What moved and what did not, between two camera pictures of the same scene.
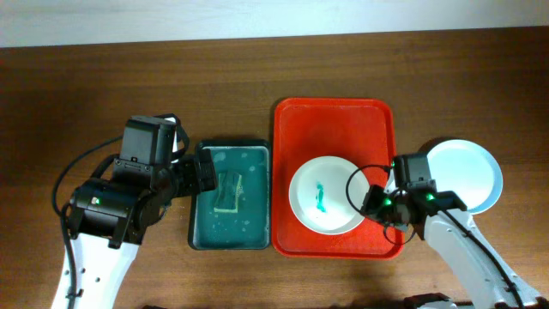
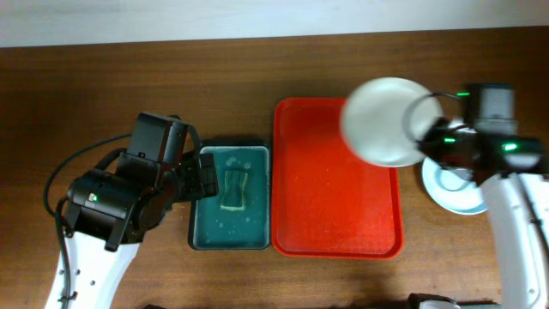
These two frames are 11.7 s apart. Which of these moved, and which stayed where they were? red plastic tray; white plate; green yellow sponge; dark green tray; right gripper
Moved: white plate; green yellow sponge; right gripper
Stayed: dark green tray; red plastic tray
